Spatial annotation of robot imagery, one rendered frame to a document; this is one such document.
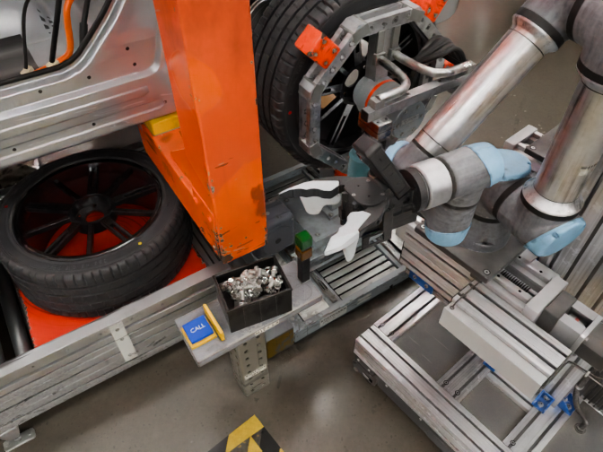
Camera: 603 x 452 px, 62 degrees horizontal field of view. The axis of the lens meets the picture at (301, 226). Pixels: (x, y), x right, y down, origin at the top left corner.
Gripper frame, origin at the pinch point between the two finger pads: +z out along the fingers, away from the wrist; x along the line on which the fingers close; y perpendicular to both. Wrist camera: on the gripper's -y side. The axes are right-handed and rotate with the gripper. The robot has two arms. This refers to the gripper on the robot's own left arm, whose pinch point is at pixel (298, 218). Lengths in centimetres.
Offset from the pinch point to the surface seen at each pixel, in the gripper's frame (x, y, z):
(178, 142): 106, 42, -1
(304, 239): 49, 51, -22
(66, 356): 68, 82, 53
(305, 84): 74, 17, -36
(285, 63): 80, 12, -33
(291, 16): 87, 2, -39
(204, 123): 56, 11, -1
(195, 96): 55, 4, 0
